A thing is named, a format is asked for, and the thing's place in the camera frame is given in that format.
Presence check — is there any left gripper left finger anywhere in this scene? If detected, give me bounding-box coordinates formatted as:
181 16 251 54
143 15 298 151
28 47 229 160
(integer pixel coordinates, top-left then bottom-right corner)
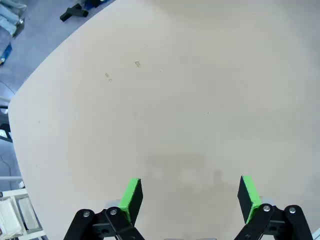
63 177 146 240

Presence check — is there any black stand base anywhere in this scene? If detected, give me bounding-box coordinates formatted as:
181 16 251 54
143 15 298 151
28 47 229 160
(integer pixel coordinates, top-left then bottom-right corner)
59 3 89 23

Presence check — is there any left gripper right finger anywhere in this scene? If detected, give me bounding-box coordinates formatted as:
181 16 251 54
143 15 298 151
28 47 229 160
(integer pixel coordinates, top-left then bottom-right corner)
233 175 313 240

